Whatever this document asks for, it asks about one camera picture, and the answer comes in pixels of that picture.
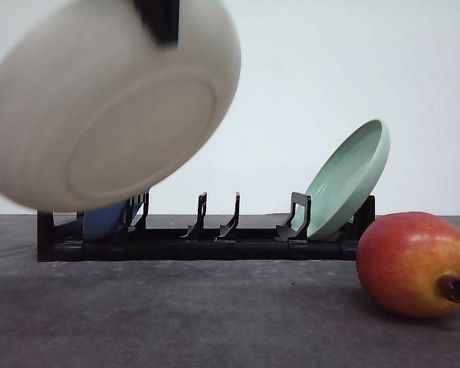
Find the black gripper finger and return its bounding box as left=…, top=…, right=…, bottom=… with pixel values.
left=134, top=0, right=180, bottom=49

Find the white plate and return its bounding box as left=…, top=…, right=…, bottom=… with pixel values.
left=0, top=0, right=242, bottom=212

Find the red yellow pomegranate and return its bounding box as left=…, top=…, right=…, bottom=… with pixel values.
left=356, top=212, right=460, bottom=318

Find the blue plate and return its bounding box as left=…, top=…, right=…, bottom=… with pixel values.
left=83, top=202, right=126, bottom=242

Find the green plate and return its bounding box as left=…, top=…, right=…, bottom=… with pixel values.
left=292, top=119, right=390, bottom=240

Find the black plastic dish rack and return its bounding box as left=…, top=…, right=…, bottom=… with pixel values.
left=38, top=190, right=376, bottom=262

